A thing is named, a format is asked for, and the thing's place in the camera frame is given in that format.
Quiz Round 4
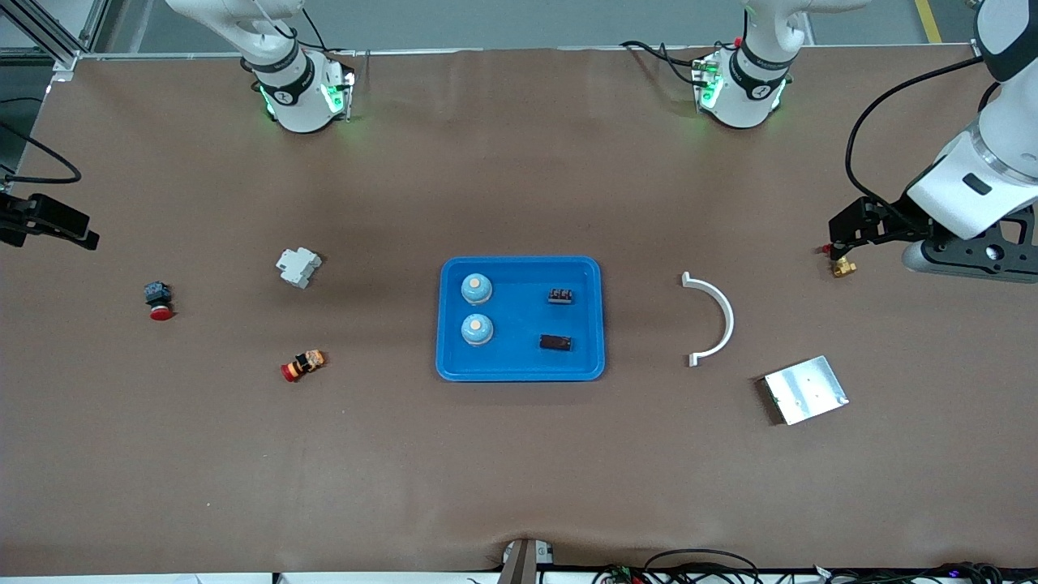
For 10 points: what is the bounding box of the blue plastic tray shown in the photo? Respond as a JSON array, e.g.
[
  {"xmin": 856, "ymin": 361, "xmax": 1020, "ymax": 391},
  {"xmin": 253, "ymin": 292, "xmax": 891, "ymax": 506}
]
[{"xmin": 435, "ymin": 256, "xmax": 607, "ymax": 383}]

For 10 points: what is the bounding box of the red push button black base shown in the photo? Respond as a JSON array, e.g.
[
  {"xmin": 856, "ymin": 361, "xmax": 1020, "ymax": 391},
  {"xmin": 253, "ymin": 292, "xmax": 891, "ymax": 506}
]
[{"xmin": 144, "ymin": 281, "xmax": 174, "ymax": 322}]

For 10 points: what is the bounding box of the silver metal plate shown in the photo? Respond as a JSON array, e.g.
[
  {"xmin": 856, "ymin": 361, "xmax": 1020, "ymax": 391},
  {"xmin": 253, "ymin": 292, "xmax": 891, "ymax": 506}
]
[{"xmin": 762, "ymin": 355, "xmax": 850, "ymax": 426}]

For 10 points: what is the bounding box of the white circuit breaker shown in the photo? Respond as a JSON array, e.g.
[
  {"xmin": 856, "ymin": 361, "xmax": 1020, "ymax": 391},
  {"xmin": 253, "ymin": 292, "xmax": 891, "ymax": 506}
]
[{"xmin": 275, "ymin": 247, "xmax": 323, "ymax": 290}]

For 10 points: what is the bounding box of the red orange emergency stop button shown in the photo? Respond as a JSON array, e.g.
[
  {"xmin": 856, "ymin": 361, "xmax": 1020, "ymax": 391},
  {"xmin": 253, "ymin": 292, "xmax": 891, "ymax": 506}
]
[{"xmin": 281, "ymin": 350, "xmax": 328, "ymax": 384}]

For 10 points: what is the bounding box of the grey table edge clamp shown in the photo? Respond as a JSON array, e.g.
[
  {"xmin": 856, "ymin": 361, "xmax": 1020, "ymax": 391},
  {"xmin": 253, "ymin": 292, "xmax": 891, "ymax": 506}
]
[{"xmin": 500, "ymin": 539, "xmax": 555, "ymax": 584}]

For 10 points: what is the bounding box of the brass valve red handle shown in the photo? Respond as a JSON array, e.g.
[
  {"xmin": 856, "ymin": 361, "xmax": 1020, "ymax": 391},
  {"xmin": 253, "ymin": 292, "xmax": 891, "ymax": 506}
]
[{"xmin": 819, "ymin": 242, "xmax": 858, "ymax": 279}]

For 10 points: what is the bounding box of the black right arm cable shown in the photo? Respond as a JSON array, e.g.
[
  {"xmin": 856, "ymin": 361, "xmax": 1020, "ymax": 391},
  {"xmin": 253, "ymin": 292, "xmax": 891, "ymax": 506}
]
[{"xmin": 0, "ymin": 122, "xmax": 84, "ymax": 186}]

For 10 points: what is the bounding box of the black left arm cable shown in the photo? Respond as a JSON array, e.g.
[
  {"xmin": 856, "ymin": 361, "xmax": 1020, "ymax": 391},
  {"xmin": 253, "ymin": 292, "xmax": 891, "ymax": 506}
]
[{"xmin": 843, "ymin": 55, "xmax": 986, "ymax": 224}]

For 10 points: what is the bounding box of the white curved plastic bracket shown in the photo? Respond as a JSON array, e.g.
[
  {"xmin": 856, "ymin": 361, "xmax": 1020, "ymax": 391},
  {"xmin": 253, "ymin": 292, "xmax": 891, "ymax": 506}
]
[{"xmin": 681, "ymin": 272, "xmax": 736, "ymax": 367}]

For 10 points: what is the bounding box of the aluminium frame post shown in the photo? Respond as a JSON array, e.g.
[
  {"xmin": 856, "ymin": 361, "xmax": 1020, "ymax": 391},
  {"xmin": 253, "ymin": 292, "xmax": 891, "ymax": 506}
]
[{"xmin": 0, "ymin": 0, "xmax": 110, "ymax": 82}]

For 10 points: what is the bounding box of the black arm base cable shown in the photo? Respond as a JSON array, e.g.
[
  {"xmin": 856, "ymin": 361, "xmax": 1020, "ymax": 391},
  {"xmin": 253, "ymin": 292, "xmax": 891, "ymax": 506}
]
[{"xmin": 620, "ymin": 39, "xmax": 706, "ymax": 86}]

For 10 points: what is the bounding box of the black cable bundle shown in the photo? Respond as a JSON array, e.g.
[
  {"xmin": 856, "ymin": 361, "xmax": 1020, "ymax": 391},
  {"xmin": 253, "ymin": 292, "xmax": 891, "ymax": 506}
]
[{"xmin": 592, "ymin": 561, "xmax": 1038, "ymax": 584}]

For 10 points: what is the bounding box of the black looped cable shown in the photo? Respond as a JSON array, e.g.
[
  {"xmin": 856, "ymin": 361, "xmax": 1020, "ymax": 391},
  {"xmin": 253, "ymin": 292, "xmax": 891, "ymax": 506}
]
[{"xmin": 645, "ymin": 549, "xmax": 761, "ymax": 584}]

